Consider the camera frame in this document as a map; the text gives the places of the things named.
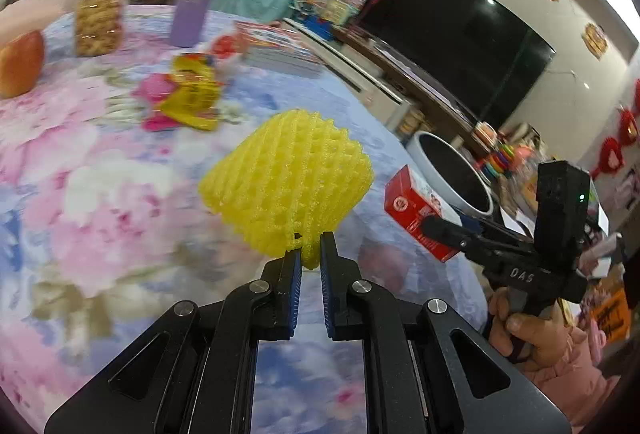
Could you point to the yellow snack packet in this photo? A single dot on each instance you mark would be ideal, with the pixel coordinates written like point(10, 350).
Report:
point(192, 97)

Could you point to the person's right forearm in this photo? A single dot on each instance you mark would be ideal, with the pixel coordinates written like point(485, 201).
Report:
point(575, 374)

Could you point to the red hanging heart decoration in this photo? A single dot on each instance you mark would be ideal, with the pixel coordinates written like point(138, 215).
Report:
point(625, 134)

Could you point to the pink wrapper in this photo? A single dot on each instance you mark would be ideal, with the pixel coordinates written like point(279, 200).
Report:
point(160, 122)
point(155, 88)

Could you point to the person's right hand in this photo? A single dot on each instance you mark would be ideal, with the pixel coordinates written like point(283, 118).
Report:
point(535, 336)

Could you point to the red and white carton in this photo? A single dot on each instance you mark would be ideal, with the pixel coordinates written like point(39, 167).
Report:
point(415, 209)

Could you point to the ferris wheel toy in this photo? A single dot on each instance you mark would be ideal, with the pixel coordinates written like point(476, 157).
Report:
point(307, 2)

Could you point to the red yellow apple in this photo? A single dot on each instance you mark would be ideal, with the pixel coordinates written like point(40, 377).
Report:
point(20, 64)

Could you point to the small red packet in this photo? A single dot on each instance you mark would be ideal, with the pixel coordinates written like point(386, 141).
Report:
point(225, 45)

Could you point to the black flat television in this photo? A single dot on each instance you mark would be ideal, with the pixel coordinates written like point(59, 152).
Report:
point(450, 49)

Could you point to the gold red wall decal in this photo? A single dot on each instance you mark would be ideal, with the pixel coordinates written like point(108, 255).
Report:
point(595, 39)

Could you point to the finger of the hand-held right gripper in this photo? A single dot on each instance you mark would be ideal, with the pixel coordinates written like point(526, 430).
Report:
point(472, 225)
point(445, 231)

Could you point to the colourful toy set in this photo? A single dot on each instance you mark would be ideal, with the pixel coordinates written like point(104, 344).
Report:
point(350, 4)

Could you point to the yellow foam fruit net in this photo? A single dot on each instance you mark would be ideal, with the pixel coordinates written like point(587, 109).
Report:
point(290, 174)

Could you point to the white television cabinet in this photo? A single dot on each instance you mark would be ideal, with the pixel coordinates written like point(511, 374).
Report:
point(380, 79)

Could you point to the clear cookie jar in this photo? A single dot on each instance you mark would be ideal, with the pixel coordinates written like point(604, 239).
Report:
point(100, 9)

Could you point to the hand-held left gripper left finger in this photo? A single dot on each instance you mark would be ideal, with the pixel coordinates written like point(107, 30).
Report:
point(296, 304)

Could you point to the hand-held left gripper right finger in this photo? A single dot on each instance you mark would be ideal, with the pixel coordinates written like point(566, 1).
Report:
point(327, 304)

